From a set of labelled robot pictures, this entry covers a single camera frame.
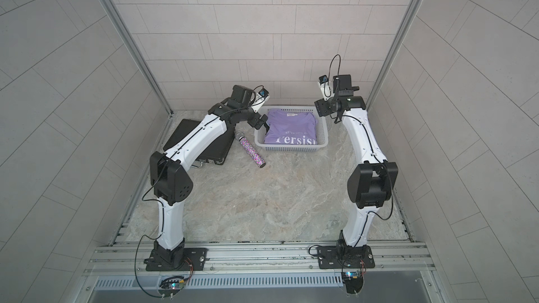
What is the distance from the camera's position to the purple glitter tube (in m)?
0.95

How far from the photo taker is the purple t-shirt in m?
0.98

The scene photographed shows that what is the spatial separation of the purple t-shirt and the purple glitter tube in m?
0.07
